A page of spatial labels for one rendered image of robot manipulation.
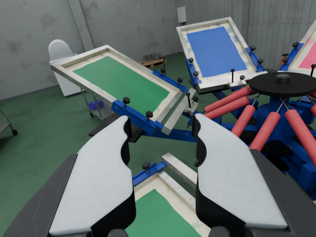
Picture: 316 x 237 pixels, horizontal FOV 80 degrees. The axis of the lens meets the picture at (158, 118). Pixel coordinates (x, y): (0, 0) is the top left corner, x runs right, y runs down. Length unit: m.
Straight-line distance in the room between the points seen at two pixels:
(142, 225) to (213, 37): 1.81
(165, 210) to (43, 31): 6.99
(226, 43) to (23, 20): 6.40
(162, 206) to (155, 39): 7.52
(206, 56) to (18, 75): 6.61
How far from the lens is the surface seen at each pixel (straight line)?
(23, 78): 7.72
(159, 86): 1.55
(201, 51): 2.01
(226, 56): 1.99
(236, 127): 1.06
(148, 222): 0.94
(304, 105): 1.57
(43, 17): 7.46
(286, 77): 1.16
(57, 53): 5.89
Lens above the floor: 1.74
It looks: 29 degrees down
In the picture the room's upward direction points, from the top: 11 degrees counter-clockwise
